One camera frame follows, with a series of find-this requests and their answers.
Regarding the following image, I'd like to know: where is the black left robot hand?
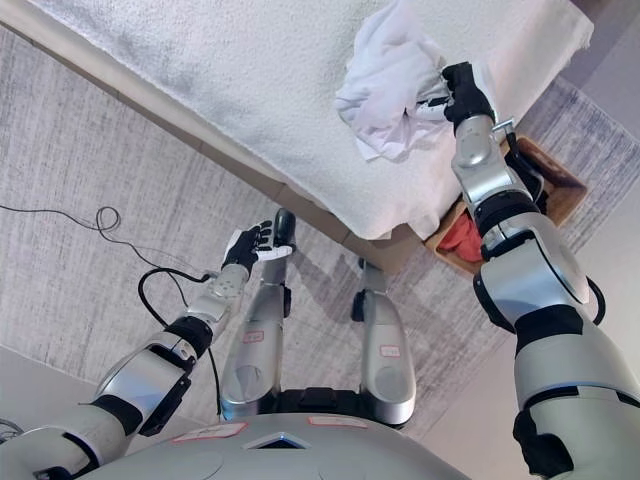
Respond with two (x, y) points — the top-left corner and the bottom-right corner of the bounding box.
(221, 218), (296, 275)

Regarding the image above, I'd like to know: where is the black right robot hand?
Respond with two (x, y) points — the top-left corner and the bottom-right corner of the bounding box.
(414, 60), (499, 126)

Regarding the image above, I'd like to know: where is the white garment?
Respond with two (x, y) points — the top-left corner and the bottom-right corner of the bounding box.
(333, 0), (451, 164)

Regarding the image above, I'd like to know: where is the brown wicker basket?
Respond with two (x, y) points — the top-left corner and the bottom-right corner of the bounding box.
(424, 135), (589, 276)

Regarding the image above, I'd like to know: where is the black left robot foot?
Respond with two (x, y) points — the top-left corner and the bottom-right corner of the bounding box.
(274, 208), (298, 251)

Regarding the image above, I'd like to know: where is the silver left robot leg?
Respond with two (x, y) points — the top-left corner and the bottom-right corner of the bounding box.
(219, 248), (294, 417)

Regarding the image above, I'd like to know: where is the silver robot leg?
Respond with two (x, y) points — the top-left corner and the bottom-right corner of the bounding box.
(349, 258), (418, 427)
(219, 248), (294, 417)

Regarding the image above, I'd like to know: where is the orange garment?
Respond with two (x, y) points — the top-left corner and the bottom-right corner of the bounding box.
(437, 213), (484, 263)

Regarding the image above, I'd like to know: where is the white textured blanket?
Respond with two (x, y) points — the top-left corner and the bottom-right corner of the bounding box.
(29, 0), (596, 241)

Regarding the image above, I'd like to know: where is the silver right robot leg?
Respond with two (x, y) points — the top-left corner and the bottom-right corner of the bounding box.
(349, 258), (418, 427)

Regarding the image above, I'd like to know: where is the robot legs and torso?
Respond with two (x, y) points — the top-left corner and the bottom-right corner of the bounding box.
(0, 24), (640, 441)

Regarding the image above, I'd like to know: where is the silver robot torso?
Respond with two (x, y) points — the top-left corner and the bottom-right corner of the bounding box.
(97, 387), (474, 480)

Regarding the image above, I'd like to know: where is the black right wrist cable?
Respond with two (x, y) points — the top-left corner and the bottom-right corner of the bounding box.
(499, 127), (549, 211)

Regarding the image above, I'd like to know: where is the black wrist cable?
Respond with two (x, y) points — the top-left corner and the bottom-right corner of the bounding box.
(499, 127), (549, 211)
(137, 268), (222, 419)

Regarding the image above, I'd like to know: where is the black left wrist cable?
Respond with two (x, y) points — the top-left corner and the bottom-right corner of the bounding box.
(137, 268), (222, 419)

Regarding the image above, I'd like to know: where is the thin black floor cable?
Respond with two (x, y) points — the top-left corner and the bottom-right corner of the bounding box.
(0, 204), (211, 281)

